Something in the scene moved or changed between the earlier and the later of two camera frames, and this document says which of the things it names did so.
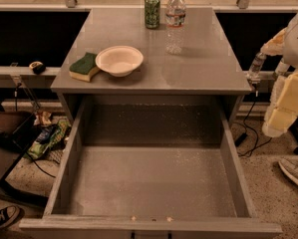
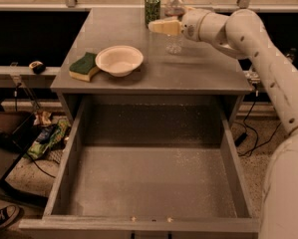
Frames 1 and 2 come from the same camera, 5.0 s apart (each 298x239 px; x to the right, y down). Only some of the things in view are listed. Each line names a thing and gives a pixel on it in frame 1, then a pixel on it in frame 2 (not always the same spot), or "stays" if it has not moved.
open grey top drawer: (149, 168) stays
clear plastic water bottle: (175, 19) stays
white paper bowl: (119, 61) stays
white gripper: (297, 49) -> (190, 25)
